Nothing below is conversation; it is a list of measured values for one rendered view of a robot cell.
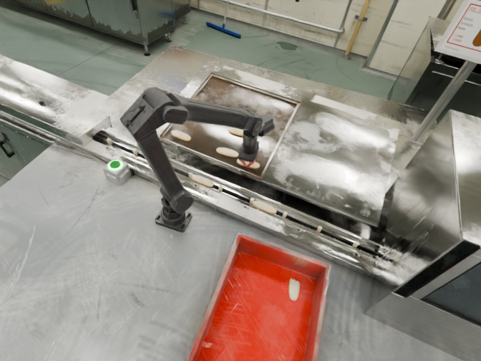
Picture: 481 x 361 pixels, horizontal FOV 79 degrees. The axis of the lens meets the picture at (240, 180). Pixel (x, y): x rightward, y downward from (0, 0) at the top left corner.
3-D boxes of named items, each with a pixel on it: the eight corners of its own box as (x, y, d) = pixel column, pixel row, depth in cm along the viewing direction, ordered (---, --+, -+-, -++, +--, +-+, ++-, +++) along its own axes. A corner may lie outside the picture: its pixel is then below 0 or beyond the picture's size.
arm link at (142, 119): (107, 107, 69) (125, 129, 65) (155, 80, 73) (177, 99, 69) (163, 198, 107) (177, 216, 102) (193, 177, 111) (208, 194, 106)
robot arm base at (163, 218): (154, 223, 109) (183, 233, 107) (151, 210, 103) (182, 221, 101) (164, 205, 114) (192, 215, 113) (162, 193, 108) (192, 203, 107)
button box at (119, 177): (107, 185, 122) (100, 167, 114) (119, 173, 127) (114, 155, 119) (123, 193, 121) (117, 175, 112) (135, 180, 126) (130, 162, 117)
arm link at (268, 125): (238, 112, 102) (254, 124, 98) (262, 98, 106) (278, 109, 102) (239, 135, 112) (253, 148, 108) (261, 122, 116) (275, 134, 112)
